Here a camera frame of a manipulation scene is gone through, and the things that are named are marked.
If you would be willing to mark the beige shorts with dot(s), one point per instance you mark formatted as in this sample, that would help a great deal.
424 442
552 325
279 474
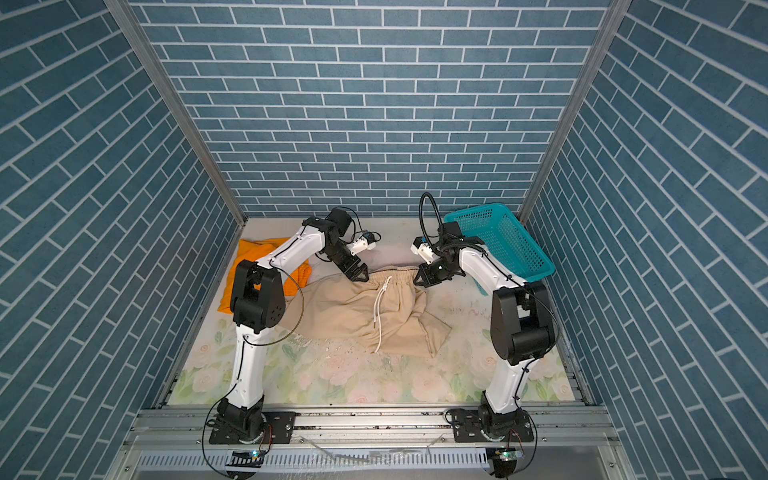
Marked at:
386 314

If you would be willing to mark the teal plastic basket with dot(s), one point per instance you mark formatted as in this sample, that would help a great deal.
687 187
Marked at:
505 238

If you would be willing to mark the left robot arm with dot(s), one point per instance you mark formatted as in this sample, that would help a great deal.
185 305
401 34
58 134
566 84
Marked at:
258 304

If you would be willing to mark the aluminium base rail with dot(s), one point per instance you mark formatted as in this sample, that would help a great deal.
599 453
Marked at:
558 441

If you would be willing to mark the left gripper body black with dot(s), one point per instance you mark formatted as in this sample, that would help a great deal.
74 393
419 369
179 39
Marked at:
344 259

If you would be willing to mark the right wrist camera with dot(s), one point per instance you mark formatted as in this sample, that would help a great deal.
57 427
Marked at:
430 248

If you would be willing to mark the orange shorts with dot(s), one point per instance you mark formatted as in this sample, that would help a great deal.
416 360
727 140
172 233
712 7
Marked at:
253 251

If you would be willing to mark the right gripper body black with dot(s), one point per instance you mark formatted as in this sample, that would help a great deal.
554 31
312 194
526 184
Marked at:
437 272

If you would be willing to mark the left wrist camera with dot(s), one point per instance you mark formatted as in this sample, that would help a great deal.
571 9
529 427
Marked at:
366 241

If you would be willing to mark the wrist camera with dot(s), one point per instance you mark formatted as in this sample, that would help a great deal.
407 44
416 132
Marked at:
430 248
366 241

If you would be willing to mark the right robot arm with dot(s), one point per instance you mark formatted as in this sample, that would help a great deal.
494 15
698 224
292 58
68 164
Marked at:
522 328

